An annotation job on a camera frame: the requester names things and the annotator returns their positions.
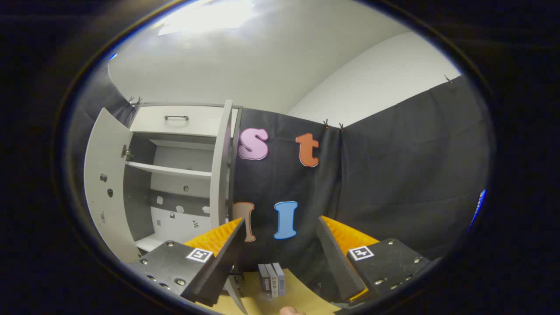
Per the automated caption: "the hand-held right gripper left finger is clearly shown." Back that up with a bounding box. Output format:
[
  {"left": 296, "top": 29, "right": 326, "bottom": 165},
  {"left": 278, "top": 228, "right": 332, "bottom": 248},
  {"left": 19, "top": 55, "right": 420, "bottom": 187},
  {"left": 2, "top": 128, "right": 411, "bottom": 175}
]
[{"left": 120, "top": 217, "right": 247, "bottom": 307}]

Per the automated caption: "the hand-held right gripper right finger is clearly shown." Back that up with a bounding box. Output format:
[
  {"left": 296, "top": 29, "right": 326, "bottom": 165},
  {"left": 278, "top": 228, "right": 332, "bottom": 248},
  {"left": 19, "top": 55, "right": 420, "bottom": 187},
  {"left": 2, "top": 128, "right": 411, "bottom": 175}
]
[{"left": 316, "top": 214, "right": 434, "bottom": 307}]

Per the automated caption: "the white cabinet door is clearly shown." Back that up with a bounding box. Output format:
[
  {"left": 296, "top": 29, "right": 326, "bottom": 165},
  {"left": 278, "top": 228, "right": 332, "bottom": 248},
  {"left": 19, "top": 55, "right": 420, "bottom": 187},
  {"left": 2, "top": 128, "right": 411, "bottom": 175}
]
[
  {"left": 209, "top": 100, "right": 249, "bottom": 315},
  {"left": 83, "top": 108, "right": 143, "bottom": 263}
]

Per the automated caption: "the white cabinet shelf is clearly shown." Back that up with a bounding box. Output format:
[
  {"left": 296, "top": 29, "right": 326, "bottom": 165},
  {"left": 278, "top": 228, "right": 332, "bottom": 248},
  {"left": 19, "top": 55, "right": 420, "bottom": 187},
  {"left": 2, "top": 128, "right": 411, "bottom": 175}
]
[{"left": 126, "top": 161, "right": 213, "bottom": 180}]

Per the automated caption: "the white cabinet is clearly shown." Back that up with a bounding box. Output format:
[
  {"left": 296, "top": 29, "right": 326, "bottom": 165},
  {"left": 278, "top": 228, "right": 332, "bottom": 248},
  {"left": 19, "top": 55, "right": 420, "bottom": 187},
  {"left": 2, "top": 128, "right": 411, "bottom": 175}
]
[{"left": 122, "top": 103, "right": 243, "bottom": 254}]

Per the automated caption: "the light blue small box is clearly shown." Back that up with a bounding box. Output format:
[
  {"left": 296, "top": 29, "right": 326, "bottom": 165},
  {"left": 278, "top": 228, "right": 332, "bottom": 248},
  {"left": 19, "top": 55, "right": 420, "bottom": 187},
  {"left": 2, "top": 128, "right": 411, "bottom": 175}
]
[{"left": 272, "top": 262, "right": 287, "bottom": 296}]

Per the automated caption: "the black backdrop cloth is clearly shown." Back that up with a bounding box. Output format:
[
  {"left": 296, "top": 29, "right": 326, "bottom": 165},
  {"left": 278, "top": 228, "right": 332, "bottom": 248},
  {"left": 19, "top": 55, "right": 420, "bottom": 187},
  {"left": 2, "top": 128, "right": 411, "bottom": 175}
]
[{"left": 72, "top": 66, "right": 490, "bottom": 302}]

